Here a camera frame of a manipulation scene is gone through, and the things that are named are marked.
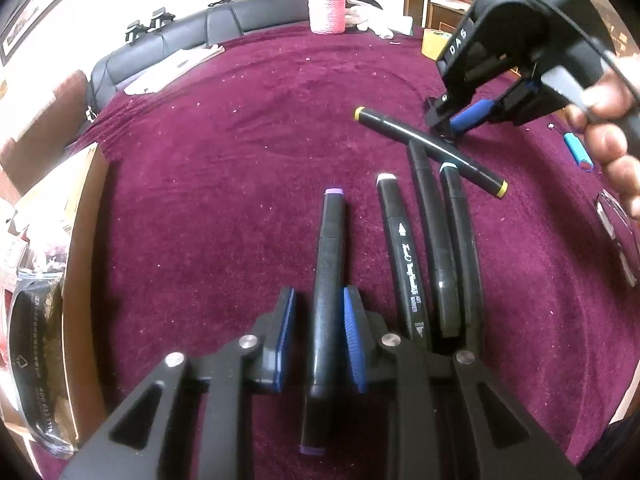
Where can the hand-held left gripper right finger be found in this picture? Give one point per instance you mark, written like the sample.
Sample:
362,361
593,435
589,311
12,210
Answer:
355,345

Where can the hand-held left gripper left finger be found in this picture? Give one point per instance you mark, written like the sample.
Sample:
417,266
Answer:
285,340

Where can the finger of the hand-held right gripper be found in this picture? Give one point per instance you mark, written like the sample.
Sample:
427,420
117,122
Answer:
439,112
472,115

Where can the black marker with yellow caps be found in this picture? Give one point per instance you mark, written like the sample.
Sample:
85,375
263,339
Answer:
400,127

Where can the black marker with purple caps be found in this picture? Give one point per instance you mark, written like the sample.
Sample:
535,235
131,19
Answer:
327,270

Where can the cardboard box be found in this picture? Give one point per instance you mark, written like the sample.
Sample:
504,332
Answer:
87,240

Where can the black foil packet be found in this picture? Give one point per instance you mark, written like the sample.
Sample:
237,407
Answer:
35,360

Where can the person's right hand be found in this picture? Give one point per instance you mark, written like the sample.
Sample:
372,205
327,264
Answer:
607,142

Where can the yellow tape roll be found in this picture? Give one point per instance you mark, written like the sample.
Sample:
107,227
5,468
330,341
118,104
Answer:
432,42

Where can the white cloth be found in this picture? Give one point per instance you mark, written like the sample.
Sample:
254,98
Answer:
385,22

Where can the plain black marker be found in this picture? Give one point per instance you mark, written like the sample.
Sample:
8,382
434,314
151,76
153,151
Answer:
432,220

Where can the small blue cylinder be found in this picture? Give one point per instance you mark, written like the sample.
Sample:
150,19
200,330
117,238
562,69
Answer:
579,152

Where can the black marker with white cap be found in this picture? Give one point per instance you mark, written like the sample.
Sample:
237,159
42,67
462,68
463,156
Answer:
400,240

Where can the black marker light blue cap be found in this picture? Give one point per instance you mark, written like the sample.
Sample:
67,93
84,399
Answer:
462,240

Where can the pink knit-covered bottle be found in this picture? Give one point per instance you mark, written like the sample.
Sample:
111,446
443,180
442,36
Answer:
327,7

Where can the clear glass dish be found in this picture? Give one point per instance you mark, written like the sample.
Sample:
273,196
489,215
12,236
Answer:
617,230

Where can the black leather sofa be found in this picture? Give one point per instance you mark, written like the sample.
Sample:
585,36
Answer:
200,25

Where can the white papers with pen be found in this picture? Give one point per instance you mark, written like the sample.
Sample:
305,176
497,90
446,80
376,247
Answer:
170,67

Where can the brown wooden furniture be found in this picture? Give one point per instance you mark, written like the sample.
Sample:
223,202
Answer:
45,110

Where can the framed wall picture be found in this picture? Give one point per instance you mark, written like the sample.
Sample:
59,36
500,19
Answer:
20,25

